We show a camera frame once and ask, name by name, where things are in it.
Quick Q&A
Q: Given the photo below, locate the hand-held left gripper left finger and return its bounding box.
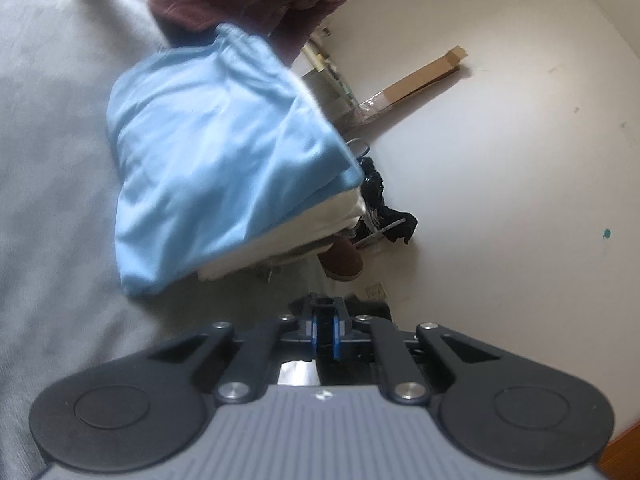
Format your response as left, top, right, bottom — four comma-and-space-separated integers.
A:
147, 294, 327, 406

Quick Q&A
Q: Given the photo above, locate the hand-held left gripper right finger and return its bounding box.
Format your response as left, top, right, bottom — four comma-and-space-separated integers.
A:
326, 294, 501, 405

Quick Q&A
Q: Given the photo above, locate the brown slipper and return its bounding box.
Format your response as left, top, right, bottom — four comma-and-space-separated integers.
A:
317, 236, 365, 282

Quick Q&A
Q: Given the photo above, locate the white folded cloth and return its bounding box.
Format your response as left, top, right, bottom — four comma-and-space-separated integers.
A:
196, 187, 368, 282

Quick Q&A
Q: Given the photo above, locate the black sneaker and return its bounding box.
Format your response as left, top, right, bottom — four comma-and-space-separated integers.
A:
359, 156, 387, 211
354, 207, 418, 249

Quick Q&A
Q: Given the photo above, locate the light blue folded cloth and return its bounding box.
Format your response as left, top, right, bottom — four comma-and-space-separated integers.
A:
106, 22, 365, 298

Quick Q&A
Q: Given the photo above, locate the metal rack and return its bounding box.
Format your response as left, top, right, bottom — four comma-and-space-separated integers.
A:
300, 27, 361, 136

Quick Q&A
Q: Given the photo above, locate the long cardboard box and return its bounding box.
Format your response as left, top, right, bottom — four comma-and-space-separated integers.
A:
357, 46, 468, 121

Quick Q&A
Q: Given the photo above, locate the wooden furniture edge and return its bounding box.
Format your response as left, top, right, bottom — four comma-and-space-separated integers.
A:
597, 415, 640, 480

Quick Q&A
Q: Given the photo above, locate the grey bed blanket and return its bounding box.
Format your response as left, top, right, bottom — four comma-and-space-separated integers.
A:
0, 0, 321, 480

